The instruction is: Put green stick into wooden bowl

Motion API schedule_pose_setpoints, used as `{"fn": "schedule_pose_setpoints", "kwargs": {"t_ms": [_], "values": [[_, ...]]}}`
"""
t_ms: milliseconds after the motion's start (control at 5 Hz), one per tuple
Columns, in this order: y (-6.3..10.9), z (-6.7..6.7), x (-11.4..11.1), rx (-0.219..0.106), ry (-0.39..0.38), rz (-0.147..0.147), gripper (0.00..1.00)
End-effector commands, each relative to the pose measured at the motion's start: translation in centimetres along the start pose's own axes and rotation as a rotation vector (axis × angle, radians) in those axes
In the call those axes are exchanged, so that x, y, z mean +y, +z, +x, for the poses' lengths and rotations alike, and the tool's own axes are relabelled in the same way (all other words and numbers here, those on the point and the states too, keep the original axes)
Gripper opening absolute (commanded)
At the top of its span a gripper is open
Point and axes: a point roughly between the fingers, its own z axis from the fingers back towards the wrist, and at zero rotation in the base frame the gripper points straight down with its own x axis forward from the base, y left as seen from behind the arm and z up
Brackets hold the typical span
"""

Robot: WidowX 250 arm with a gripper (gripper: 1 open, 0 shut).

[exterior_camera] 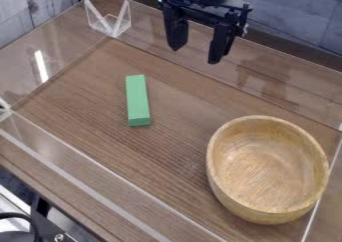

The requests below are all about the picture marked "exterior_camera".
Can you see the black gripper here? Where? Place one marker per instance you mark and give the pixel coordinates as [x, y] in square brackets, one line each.
[205, 11]

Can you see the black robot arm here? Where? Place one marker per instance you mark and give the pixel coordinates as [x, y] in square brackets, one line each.
[223, 15]

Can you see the black table frame bracket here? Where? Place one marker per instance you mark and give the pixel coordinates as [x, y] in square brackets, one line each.
[56, 228]

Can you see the wooden bowl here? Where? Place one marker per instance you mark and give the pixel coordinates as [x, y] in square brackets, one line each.
[267, 169]

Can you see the clear acrylic enclosure walls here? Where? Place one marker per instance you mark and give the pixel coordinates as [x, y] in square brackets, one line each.
[132, 182]

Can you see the green rectangular stick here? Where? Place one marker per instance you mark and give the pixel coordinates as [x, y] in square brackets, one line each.
[138, 105]

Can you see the clear acrylic corner bracket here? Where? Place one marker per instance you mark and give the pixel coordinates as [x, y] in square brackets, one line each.
[110, 24]

